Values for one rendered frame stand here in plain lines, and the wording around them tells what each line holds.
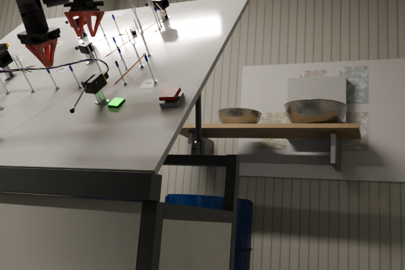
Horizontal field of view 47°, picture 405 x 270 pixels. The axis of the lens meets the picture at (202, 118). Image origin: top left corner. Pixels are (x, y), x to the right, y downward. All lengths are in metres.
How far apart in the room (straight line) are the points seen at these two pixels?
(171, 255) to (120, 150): 0.30
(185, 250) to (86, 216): 0.28
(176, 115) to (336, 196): 2.48
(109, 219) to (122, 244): 0.07
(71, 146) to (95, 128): 0.09
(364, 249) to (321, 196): 0.47
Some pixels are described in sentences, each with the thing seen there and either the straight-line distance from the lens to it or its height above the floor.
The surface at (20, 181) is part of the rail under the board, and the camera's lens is 1.33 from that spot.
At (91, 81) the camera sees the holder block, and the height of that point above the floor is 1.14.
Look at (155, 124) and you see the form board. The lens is 1.25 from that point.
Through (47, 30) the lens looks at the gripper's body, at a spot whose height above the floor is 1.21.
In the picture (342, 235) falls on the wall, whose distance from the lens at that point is 3.59.
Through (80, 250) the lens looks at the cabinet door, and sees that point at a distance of 1.24.
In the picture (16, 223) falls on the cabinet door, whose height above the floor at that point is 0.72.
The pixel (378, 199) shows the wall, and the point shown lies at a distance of 3.59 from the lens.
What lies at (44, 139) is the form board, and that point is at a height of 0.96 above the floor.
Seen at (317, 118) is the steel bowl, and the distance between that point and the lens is 3.17.
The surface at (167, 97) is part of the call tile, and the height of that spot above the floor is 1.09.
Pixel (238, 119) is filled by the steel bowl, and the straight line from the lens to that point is 3.31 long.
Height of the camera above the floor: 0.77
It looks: 12 degrees up
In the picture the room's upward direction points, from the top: 4 degrees clockwise
